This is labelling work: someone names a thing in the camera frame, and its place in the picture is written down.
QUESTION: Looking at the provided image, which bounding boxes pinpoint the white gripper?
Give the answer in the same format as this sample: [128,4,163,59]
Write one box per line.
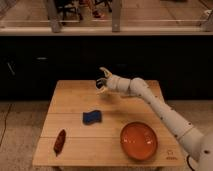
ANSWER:
[98,67,117,93]

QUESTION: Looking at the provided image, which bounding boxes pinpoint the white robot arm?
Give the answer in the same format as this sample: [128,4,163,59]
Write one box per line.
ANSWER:
[98,67,213,171]

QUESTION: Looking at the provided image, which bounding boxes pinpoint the blue sponge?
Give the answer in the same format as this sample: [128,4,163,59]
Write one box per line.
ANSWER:
[82,110,102,125]

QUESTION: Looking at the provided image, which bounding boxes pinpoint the wooden table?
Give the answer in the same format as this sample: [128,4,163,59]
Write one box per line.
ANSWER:
[33,80,184,167]

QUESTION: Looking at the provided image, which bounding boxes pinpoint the orange plate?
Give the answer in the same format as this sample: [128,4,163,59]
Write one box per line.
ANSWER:
[120,122,158,161]

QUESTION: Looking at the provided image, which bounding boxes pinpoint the black office chair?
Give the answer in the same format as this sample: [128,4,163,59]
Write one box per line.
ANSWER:
[54,0,83,20]

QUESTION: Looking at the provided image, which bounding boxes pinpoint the black cable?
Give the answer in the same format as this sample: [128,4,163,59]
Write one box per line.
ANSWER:
[186,154,198,171]

